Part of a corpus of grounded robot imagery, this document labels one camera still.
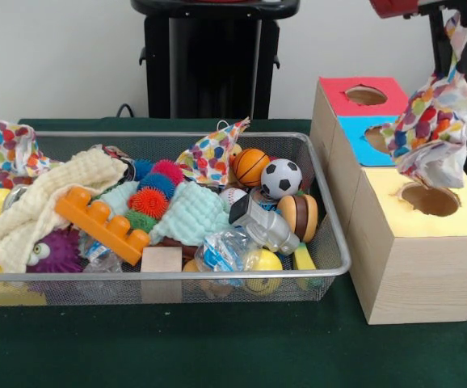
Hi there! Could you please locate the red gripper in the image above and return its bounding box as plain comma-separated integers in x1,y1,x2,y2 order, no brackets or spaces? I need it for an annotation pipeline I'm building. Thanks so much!
368,0,467,76

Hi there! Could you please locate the colourful dotted cloth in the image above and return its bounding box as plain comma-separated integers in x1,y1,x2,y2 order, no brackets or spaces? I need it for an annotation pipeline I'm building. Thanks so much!
381,10,467,190
0,120,63,189
175,116,250,187

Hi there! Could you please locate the wooden box with three holes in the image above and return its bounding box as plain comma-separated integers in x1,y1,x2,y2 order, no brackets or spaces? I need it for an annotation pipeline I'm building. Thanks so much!
309,75,467,326

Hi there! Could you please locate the small black white soccer ball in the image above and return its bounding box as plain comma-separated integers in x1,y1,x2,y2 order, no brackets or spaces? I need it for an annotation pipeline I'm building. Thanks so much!
260,158,303,199

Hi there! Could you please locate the toy hamburger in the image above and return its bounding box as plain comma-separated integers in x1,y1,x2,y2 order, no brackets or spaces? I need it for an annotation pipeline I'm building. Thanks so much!
276,193,318,243

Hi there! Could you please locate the small orange basketball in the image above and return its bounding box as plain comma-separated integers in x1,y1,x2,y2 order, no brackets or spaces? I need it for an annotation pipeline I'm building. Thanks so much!
232,148,271,188

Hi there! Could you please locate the silver plastic toy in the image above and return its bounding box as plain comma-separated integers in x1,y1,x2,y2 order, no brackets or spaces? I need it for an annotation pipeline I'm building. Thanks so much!
228,193,301,255

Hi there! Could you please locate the crumpled clear plastic bottle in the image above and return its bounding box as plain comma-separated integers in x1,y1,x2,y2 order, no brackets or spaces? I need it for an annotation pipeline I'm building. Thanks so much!
195,226,259,280

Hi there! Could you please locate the mint green waffle cloth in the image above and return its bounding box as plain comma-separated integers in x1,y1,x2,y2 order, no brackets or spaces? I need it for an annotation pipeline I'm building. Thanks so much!
95,179,237,247

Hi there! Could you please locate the orange plastic building block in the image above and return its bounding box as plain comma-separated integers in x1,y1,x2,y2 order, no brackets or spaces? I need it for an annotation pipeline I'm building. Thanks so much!
54,186,151,266

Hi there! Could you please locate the cream waffle cloth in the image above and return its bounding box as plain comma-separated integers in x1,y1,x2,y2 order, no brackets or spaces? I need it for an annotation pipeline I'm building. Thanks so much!
0,147,129,274

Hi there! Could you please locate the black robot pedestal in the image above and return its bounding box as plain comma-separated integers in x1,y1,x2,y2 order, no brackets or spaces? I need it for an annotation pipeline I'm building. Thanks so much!
130,0,301,120

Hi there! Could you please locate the silver wire mesh bin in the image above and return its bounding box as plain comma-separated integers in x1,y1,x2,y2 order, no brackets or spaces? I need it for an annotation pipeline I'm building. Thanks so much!
0,129,352,307

